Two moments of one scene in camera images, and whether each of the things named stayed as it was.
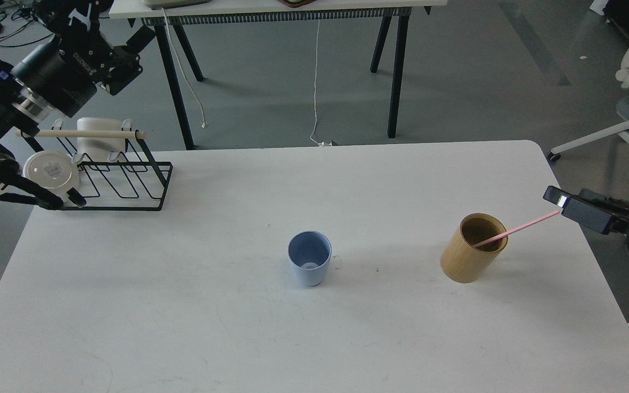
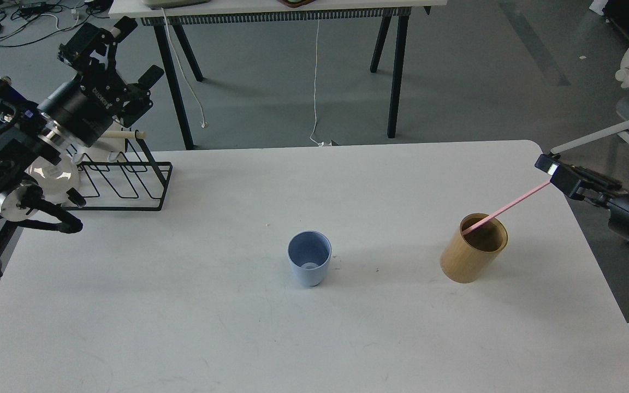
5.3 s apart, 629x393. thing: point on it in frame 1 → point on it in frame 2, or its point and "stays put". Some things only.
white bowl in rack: [55, 170] stays put
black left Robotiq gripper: [66, 70] → [85, 107]
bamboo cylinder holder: [461, 261] stays put
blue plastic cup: [309, 254] stays put
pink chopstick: [515, 229] → [502, 210]
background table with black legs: [189, 16] stays put
